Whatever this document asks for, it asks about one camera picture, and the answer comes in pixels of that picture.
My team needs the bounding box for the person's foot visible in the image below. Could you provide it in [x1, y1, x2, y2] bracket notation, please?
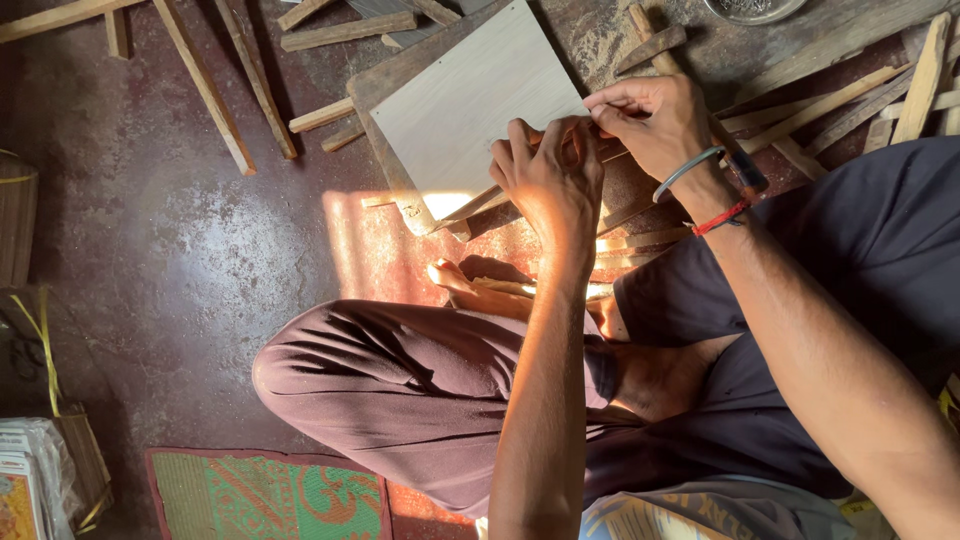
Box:
[426, 258, 633, 343]
[609, 333, 745, 424]

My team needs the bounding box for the dark wooden work block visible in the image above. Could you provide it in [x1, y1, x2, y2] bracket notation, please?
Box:
[347, 0, 680, 243]

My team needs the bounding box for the short wooden stick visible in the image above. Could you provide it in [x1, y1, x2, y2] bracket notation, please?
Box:
[276, 0, 336, 33]
[104, 7, 131, 60]
[321, 122, 367, 154]
[288, 96, 356, 135]

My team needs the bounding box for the person's left foot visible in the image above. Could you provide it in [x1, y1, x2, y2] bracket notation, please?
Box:
[609, 333, 745, 424]

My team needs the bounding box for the person's left leg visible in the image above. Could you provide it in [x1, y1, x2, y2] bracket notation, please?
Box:
[251, 298, 625, 520]

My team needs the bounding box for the long wooden stick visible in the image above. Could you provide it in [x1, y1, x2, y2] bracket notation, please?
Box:
[153, 0, 258, 177]
[0, 0, 145, 44]
[213, 0, 299, 161]

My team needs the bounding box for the thin sunlit wooden strip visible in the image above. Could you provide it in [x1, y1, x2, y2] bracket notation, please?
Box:
[595, 225, 693, 254]

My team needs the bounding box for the medium wooden stick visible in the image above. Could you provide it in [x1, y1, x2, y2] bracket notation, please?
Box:
[280, 10, 418, 54]

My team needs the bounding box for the bundle tied with yellow strap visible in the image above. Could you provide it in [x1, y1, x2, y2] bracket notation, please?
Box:
[0, 285, 116, 535]
[0, 148, 40, 288]

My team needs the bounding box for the pile of wooden strips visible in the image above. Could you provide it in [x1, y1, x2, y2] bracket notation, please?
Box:
[718, 0, 960, 183]

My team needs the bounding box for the silver metal bangle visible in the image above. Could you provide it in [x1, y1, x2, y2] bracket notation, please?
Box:
[651, 145, 727, 204]

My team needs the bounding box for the person's leg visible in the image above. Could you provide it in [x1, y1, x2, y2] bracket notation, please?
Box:
[585, 135, 960, 502]
[251, 298, 625, 520]

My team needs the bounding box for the round metal bowl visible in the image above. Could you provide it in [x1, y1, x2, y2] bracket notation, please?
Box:
[703, 0, 810, 27]

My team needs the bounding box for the wooden handled dark-headed tool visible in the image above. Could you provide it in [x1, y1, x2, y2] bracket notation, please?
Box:
[628, 3, 771, 195]

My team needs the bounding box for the person's grey printed shirt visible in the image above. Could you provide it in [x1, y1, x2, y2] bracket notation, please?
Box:
[579, 474, 860, 540]

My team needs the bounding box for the dark wedge-shaped wood piece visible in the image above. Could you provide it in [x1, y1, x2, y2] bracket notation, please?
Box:
[615, 24, 688, 76]

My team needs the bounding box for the green orange patterned mat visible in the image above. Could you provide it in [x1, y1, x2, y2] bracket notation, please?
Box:
[144, 447, 393, 540]

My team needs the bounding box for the person's left hand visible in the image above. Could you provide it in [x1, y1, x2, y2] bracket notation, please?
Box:
[489, 116, 606, 260]

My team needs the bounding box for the person's right leg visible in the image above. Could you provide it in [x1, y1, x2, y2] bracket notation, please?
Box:
[585, 135, 960, 502]

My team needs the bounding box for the red thread wristband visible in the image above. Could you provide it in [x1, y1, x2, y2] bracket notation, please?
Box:
[684, 196, 753, 238]

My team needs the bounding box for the pale rectangular plywood board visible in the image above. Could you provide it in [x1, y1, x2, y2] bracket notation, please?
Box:
[370, 0, 591, 220]

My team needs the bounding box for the person's right hand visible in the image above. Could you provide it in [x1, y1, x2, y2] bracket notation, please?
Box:
[583, 75, 726, 198]

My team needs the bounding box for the stack of plastic-wrapped prints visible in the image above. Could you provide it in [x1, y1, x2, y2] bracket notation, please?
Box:
[0, 417, 78, 540]

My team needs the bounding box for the grey flat wood piece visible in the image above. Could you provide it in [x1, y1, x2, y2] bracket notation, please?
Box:
[345, 0, 481, 51]

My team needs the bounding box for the person's right foot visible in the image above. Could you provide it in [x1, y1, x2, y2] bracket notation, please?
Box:
[426, 258, 633, 343]

